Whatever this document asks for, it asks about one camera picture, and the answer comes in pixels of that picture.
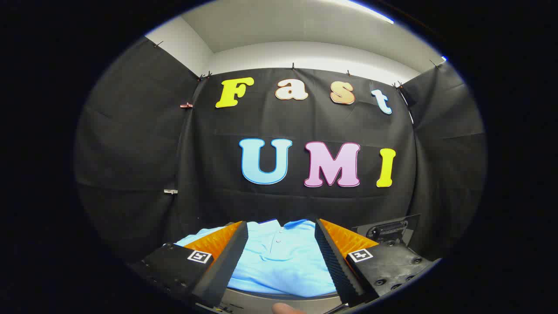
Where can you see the light blue polo shirt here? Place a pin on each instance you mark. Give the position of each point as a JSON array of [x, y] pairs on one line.
[[279, 270]]

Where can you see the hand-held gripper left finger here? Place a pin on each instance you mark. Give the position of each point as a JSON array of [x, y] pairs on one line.
[[226, 266]]

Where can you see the pink clip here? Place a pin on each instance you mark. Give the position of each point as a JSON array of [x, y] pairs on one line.
[[186, 105]]

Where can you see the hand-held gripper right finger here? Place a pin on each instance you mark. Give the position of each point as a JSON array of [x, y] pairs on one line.
[[335, 266]]

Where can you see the black backdrop cloth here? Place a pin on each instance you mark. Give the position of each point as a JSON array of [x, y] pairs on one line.
[[218, 205]]

